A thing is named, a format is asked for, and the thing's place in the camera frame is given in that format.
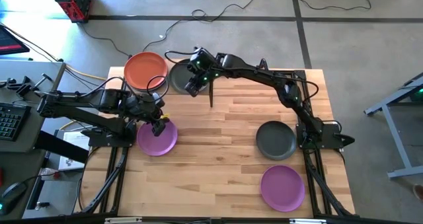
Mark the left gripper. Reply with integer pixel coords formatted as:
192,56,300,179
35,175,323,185
141,94,167,137

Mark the thin black cable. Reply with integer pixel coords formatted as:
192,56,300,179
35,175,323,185
0,22,64,63

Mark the grey metal stand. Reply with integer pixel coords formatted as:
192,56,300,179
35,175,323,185
363,72,423,179

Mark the silver bracket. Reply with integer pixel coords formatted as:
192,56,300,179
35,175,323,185
104,216,143,224
289,218,328,224

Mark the dark grey plate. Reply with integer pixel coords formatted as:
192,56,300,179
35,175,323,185
168,58,210,96
255,120,297,161

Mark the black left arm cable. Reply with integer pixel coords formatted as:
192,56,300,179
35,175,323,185
74,74,170,102

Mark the black computer mouse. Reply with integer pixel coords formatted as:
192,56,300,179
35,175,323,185
1,181,28,215

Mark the black desk support bar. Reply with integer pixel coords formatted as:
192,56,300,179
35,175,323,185
32,130,91,165

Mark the black keyboard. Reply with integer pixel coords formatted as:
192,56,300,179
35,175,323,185
0,101,33,143

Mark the red black equipment box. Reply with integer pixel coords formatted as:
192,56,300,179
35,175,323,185
52,0,95,24

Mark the white printed paper document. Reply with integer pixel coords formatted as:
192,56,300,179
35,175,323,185
58,130,91,171

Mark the orange plate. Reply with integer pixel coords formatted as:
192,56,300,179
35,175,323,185
124,51,169,92

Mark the black monitor with red bar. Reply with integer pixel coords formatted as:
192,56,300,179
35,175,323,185
0,24,31,56

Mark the yellow cable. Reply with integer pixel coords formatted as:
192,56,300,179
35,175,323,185
58,64,108,131

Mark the person's shoe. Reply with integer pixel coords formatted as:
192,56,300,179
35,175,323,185
412,183,423,202

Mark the black floor cable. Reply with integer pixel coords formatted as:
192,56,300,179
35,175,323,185
79,21,133,58
141,0,373,53

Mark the grey side desk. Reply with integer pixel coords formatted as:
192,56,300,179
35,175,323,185
0,59,67,220

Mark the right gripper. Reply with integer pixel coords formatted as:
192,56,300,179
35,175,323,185
184,71,210,98

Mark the purple plate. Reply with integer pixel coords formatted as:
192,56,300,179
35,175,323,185
136,118,178,157
260,164,306,213

